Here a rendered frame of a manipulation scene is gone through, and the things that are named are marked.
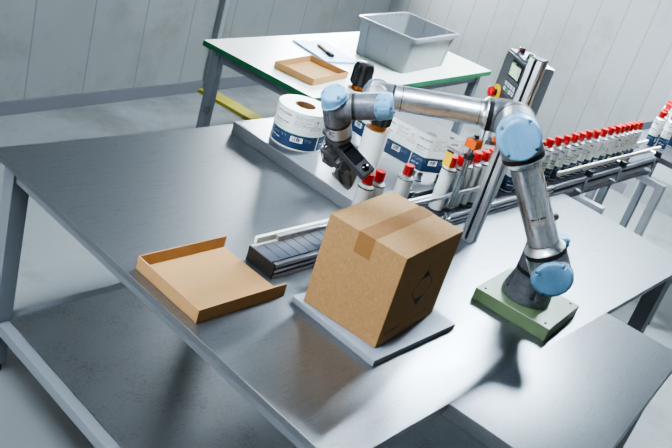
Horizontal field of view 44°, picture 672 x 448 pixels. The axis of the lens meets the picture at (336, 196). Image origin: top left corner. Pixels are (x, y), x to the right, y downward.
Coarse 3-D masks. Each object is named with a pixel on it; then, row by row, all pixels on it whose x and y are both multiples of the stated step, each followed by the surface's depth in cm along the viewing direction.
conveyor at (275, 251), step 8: (552, 184) 348; (512, 192) 326; (496, 200) 315; (456, 208) 296; (464, 208) 298; (312, 232) 249; (320, 232) 250; (280, 240) 239; (288, 240) 240; (296, 240) 242; (304, 240) 243; (312, 240) 244; (320, 240) 246; (256, 248) 231; (264, 248) 232; (272, 248) 233; (280, 248) 235; (288, 248) 236; (296, 248) 237; (304, 248) 239; (312, 248) 240; (264, 256) 228; (272, 256) 229; (280, 256) 231; (288, 256) 232
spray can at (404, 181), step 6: (408, 168) 262; (414, 168) 263; (402, 174) 264; (408, 174) 263; (402, 180) 263; (408, 180) 263; (396, 186) 265; (402, 186) 264; (408, 186) 264; (396, 192) 266; (402, 192) 265; (408, 192) 266
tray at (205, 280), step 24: (216, 240) 232; (144, 264) 211; (168, 264) 220; (192, 264) 223; (216, 264) 226; (240, 264) 230; (168, 288) 206; (192, 288) 213; (216, 288) 216; (240, 288) 219; (264, 288) 222; (192, 312) 201; (216, 312) 204
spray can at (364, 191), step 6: (372, 174) 248; (366, 180) 248; (372, 180) 248; (360, 186) 248; (366, 186) 248; (372, 186) 250; (360, 192) 249; (366, 192) 248; (372, 192) 250; (354, 198) 251; (360, 198) 249; (366, 198) 249; (354, 204) 251
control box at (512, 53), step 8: (512, 48) 275; (512, 56) 271; (520, 56) 267; (504, 64) 275; (504, 72) 274; (544, 72) 263; (552, 72) 263; (496, 80) 279; (504, 80) 273; (512, 80) 268; (520, 80) 263; (544, 80) 264; (496, 88) 278; (544, 88) 265; (496, 96) 277; (504, 96) 272; (536, 96) 266; (536, 104) 268; (536, 112) 269
